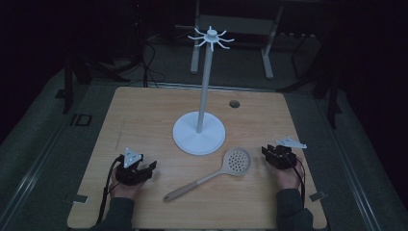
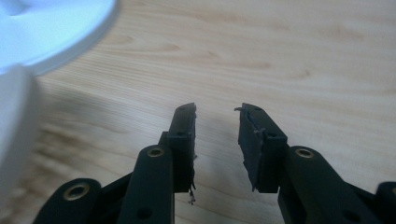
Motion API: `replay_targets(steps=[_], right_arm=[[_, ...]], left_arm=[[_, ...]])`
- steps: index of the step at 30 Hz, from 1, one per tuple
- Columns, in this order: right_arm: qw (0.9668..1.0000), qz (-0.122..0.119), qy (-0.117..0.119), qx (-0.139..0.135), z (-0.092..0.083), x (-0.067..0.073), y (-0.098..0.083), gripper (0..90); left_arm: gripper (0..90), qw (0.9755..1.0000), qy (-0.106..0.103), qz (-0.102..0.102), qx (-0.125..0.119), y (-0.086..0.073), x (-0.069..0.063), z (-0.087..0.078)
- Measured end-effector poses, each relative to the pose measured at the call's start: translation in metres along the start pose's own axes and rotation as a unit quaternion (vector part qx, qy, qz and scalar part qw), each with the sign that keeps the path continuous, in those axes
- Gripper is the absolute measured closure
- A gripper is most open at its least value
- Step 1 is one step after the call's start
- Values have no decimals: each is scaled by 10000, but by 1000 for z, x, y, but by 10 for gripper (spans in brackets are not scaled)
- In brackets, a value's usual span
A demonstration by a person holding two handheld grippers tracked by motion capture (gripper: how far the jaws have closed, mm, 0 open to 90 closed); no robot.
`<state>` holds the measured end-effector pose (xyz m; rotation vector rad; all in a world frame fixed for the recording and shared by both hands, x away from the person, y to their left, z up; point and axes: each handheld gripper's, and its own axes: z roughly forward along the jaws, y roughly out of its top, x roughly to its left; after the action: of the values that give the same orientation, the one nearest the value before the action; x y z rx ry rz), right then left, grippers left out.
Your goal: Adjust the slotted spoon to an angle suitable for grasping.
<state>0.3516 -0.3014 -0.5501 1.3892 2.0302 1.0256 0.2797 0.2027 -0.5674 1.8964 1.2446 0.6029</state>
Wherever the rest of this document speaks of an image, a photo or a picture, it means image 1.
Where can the beige slotted skimmer spoon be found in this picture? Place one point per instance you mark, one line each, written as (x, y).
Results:
(237, 162)

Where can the white utensil rack with hooks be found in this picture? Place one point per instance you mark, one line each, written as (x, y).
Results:
(198, 134)

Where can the person's right hand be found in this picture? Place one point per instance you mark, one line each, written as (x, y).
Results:
(288, 178)

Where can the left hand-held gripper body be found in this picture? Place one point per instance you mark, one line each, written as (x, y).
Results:
(130, 175)

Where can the white metal desk frame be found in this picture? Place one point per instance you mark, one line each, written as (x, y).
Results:
(268, 54)

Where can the person's left hand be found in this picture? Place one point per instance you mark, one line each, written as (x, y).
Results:
(123, 190)

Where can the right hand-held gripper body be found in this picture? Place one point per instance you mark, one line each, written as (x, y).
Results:
(282, 158)

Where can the black metal stand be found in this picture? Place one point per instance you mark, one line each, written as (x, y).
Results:
(68, 86)
(332, 96)

